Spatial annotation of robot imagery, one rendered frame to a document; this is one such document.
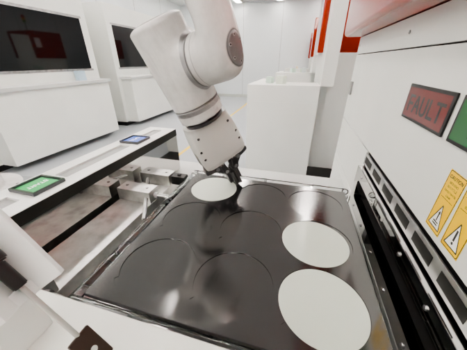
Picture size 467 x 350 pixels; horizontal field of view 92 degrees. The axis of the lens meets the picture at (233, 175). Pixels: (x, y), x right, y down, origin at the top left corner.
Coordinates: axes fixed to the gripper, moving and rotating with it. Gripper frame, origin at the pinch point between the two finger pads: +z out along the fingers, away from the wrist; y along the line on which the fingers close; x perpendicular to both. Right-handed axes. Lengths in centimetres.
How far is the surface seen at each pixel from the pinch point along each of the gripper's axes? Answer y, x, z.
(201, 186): 7.3, -2.1, -1.0
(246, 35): -418, -677, 90
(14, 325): 24.9, 25.0, -19.4
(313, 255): 1.1, 24.9, 1.7
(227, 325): 15.1, 27.4, -4.7
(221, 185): 3.7, -0.2, 0.6
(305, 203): -6.9, 14.2, 5.7
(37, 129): 113, -306, 3
